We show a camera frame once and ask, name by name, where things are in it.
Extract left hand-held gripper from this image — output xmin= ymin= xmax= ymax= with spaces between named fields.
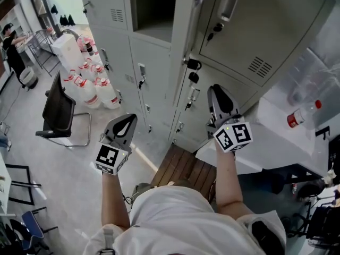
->
xmin=95 ymin=114 xmax=138 ymax=175

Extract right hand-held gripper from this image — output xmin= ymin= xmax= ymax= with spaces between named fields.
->
xmin=207 ymin=84 xmax=253 ymax=153

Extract grey metal locker cabinet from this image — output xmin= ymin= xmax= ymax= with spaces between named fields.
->
xmin=79 ymin=0 xmax=260 ymax=154

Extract person's left forearm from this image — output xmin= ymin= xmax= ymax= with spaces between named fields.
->
xmin=100 ymin=172 xmax=131 ymax=230

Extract person's right forearm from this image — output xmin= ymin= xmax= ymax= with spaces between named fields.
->
xmin=214 ymin=142 xmax=244 ymax=217

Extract cluster of clear water jugs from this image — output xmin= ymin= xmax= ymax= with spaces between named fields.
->
xmin=65 ymin=35 xmax=122 ymax=110

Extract person's olive trouser leg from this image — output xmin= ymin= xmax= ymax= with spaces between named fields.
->
xmin=132 ymin=182 xmax=155 ymax=200

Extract wooden slat platform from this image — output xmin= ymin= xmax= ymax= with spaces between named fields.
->
xmin=150 ymin=143 xmax=217 ymax=204

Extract key bunch in door lock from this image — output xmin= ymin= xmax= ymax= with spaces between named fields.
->
xmin=206 ymin=22 xmax=224 ymax=47

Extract clear bottle with red label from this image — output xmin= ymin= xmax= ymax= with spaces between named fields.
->
xmin=286 ymin=99 xmax=323 ymax=129

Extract dark bin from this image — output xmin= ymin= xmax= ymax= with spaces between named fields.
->
xmin=268 ymin=174 xmax=286 ymax=195

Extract white cardboard box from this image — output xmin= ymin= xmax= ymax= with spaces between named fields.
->
xmin=50 ymin=33 xmax=86 ymax=73

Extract black faucet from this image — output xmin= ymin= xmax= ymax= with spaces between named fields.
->
xmin=315 ymin=125 xmax=331 ymax=143

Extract person's white shirt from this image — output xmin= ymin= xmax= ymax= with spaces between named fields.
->
xmin=84 ymin=186 xmax=287 ymax=255

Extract black backpack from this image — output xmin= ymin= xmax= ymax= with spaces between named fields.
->
xmin=328 ymin=134 xmax=340 ymax=171

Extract brown bag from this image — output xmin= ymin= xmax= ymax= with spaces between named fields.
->
xmin=297 ymin=183 xmax=324 ymax=200

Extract blue chair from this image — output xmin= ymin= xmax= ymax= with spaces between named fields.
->
xmin=21 ymin=207 xmax=58 ymax=251

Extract white plastic bag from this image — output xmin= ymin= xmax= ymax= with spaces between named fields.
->
xmin=322 ymin=168 xmax=336 ymax=185

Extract white counter with dark frame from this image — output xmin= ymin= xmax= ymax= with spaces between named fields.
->
xmin=195 ymin=46 xmax=340 ymax=186

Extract black chair with chrome frame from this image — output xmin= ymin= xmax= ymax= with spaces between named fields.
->
xmin=35 ymin=70 xmax=92 ymax=148

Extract black metal frame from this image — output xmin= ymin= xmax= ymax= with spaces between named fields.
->
xmin=5 ymin=164 xmax=42 ymax=206

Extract metal wire rack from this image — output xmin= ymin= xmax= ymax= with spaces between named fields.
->
xmin=25 ymin=29 xmax=62 ymax=77

